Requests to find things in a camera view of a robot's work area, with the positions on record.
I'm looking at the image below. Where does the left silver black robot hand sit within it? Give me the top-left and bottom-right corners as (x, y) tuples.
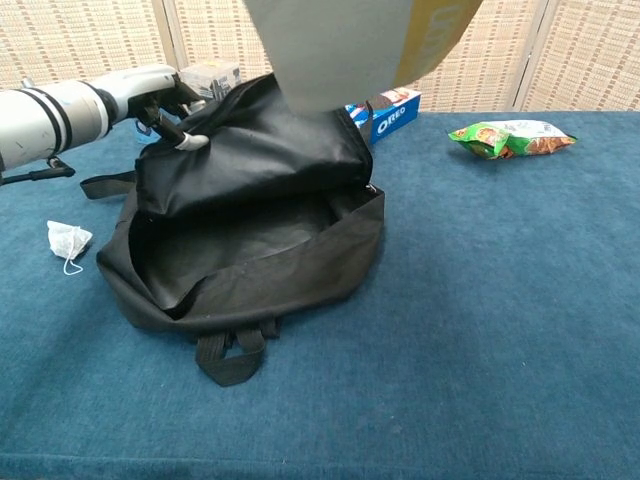
(115, 63), (211, 151)

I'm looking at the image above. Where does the black fabric backpack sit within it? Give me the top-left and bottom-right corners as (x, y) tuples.
(79, 72), (387, 387)

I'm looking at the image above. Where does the yellow and white book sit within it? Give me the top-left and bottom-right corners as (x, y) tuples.
(243, 0), (484, 115)

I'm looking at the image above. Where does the light blue speaker box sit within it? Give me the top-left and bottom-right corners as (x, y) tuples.
(132, 118), (157, 147)

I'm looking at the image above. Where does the white tea bag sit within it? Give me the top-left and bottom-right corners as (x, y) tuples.
(46, 220), (94, 277)

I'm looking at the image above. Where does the blue pink Oreo box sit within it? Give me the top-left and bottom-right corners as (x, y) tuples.
(344, 85), (422, 146)

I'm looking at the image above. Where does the green snack packet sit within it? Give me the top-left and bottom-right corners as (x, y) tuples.
(447, 119), (579, 161)

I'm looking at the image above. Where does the blue table cloth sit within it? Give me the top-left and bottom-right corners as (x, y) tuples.
(0, 110), (640, 480)

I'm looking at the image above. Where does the woven folding screen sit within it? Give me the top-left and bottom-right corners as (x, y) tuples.
(0, 0), (640, 119)

